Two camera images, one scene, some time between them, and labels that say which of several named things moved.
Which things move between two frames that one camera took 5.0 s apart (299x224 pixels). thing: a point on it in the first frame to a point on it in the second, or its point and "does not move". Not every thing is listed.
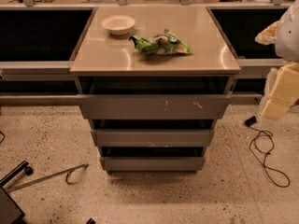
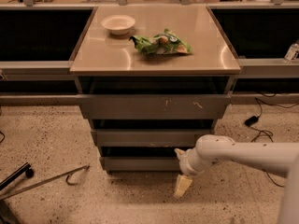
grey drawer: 152,137 does not move
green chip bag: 166,43 does not move
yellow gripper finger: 268,35 to 180,154
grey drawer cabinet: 153,82 does not move
